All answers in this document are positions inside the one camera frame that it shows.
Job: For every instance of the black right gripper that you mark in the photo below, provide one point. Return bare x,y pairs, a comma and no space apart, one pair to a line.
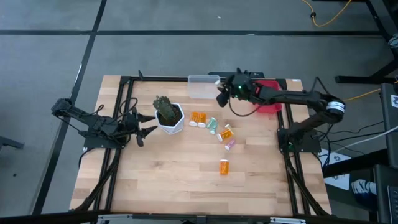
241,87

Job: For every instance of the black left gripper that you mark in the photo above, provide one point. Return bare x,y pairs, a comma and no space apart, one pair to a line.
130,126

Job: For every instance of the teal medicine bottle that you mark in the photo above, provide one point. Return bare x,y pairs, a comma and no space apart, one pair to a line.
212,124

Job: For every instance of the pink medicine bottle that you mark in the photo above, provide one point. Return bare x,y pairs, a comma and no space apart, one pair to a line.
230,144

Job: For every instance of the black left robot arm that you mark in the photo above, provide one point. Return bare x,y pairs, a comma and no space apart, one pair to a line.
93,123

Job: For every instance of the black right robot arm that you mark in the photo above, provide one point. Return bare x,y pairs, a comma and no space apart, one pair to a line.
295,97

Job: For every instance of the clear plastic bin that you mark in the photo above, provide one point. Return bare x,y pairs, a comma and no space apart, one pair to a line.
202,90

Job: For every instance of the red plastic bin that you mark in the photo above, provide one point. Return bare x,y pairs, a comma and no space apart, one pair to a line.
273,107

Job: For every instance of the green cactus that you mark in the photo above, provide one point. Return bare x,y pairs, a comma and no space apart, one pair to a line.
164,107

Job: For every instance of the white hexagonal plant pot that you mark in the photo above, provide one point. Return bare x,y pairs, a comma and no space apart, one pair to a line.
172,128

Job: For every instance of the white printed paper box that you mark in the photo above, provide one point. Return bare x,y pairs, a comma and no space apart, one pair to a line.
337,158

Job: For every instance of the dark grey chair leg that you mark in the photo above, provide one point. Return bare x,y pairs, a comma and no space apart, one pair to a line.
9,142

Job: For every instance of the blue white cloth item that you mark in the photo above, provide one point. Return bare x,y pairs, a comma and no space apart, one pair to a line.
362,188

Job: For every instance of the black cabinet white sticker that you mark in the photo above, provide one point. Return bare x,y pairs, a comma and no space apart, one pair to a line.
390,130

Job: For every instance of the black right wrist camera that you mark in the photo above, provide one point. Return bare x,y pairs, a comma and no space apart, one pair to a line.
222,99

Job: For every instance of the black aluminium table frame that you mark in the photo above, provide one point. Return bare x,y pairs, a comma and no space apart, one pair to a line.
161,78

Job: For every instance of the black camera stand rail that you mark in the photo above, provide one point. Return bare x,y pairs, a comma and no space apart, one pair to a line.
62,217

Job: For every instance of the black desk leg frame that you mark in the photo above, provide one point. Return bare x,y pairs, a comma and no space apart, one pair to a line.
357,79

